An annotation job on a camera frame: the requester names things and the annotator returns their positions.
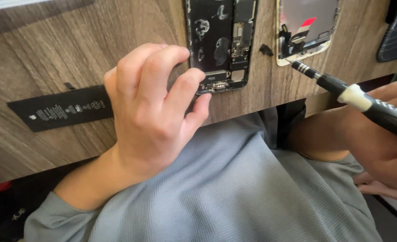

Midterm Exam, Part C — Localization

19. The person's left hand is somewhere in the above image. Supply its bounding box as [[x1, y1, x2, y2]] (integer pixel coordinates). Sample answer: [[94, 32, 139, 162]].
[[103, 43, 212, 183]]

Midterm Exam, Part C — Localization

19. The person's right hand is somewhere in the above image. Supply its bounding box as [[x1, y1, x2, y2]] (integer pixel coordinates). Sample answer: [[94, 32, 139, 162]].
[[345, 77, 397, 206]]

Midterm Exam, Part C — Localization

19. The black and white screwdriver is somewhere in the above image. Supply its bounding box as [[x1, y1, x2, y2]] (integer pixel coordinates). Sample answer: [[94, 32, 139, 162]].
[[286, 59, 397, 146]]

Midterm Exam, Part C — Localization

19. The black phone housing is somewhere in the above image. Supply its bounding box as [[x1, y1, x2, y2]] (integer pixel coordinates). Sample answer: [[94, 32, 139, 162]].
[[184, 0, 259, 95]]

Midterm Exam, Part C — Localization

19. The phone screen assembly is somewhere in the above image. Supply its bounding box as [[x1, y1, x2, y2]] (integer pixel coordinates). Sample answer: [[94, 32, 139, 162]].
[[276, 0, 342, 67]]

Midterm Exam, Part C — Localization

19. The small black phone part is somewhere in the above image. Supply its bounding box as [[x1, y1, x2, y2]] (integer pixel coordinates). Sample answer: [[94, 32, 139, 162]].
[[259, 44, 274, 57]]

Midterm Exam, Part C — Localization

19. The grey long-sleeve shirt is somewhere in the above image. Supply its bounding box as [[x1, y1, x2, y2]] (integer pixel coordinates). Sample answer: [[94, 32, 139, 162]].
[[24, 108, 384, 242]]

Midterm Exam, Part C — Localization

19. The black phone battery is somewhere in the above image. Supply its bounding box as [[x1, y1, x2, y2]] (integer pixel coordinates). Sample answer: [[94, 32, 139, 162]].
[[7, 82, 115, 132]]

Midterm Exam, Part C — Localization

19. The black bag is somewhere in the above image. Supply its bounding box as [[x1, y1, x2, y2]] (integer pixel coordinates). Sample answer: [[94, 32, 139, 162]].
[[0, 161, 95, 242]]

